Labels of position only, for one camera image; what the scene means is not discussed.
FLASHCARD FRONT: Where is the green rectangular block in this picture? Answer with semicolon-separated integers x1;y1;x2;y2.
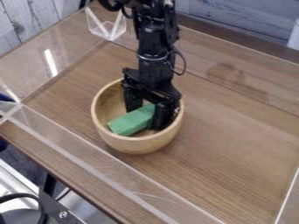
107;103;155;137

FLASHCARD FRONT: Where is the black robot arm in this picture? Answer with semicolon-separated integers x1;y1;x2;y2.
98;0;183;130

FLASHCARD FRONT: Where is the clear acrylic corner bracket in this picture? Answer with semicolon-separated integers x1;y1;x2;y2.
84;7;127;41

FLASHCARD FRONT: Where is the clear acrylic barrier wall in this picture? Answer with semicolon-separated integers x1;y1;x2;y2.
0;9;299;224

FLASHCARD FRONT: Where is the blue object at left edge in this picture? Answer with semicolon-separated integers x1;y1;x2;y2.
0;92;16;152

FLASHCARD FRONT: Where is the black cable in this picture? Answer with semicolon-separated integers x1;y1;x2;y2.
0;193;48;224

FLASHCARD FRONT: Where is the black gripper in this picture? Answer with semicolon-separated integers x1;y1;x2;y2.
122;53;183;130

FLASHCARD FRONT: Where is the black metal bracket with screw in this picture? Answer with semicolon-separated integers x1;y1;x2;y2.
39;191;87;224

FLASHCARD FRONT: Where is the black table leg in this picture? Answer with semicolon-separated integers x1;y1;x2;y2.
43;174;58;196

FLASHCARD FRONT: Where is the brown wooden bowl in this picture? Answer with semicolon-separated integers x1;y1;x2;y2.
91;79;185;155

